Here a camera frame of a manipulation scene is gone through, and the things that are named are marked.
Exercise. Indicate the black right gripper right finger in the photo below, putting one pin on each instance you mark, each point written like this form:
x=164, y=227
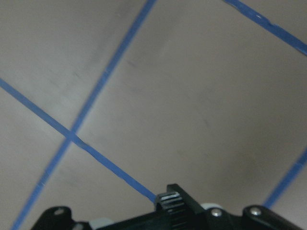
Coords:
x=192, y=206

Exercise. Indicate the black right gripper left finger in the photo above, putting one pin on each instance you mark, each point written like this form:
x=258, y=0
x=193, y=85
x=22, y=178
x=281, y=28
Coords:
x=158, y=206

